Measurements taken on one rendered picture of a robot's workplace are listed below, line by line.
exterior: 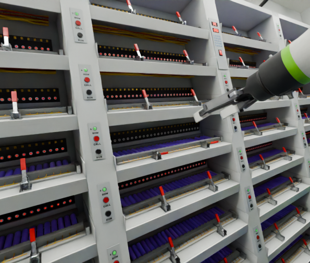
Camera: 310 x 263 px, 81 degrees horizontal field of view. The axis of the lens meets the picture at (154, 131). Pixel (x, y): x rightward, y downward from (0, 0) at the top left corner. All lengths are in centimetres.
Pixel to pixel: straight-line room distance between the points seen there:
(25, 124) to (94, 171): 24
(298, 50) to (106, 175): 59
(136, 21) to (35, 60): 42
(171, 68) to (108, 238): 69
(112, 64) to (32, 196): 49
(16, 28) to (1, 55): 29
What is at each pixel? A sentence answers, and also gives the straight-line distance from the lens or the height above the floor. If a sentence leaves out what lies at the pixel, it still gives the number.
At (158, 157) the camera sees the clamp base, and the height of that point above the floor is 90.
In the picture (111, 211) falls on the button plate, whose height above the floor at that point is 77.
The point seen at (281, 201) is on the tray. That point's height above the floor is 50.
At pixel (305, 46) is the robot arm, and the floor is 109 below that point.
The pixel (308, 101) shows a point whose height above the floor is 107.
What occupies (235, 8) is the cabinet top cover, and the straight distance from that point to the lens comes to 150.
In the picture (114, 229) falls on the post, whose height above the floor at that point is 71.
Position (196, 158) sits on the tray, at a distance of 84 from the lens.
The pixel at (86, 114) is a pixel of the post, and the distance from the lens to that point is 64.
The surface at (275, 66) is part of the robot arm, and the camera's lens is 49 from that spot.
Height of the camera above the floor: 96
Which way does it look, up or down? 3 degrees up
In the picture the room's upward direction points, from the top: 10 degrees counter-clockwise
